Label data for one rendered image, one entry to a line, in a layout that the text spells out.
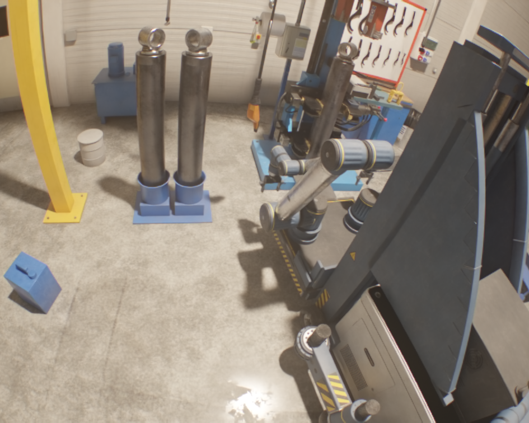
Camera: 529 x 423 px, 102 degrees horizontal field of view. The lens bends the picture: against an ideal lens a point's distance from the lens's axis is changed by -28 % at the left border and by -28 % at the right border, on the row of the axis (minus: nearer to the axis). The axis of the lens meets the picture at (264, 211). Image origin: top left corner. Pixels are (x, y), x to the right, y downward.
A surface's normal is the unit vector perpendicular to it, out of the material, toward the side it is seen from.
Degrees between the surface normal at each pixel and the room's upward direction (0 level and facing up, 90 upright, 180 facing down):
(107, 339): 0
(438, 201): 90
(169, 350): 0
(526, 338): 0
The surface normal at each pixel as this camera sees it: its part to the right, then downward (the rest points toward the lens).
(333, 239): 0.18, -0.70
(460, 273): -0.93, 0.10
